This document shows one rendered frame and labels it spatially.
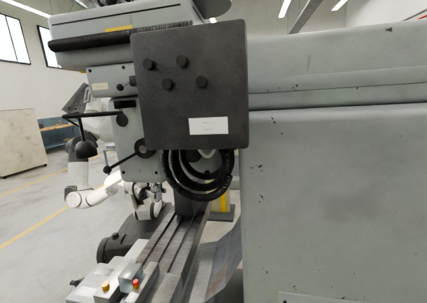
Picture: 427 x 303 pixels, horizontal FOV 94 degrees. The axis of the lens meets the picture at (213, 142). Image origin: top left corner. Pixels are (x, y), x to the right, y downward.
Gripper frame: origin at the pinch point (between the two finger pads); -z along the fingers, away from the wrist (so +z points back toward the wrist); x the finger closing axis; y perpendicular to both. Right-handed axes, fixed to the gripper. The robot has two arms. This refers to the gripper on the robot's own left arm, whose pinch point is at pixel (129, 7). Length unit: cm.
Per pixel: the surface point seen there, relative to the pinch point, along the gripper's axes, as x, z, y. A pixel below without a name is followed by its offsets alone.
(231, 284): -13, -84, -90
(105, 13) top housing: 12.5, -5.9, -3.7
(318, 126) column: 7, -71, -4
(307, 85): -4, -64, 2
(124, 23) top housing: 11.0, -12.1, -3.7
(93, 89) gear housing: 14.3, -8.0, -26.2
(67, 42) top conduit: 19.0, -0.8, -15.1
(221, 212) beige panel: -164, -53, -189
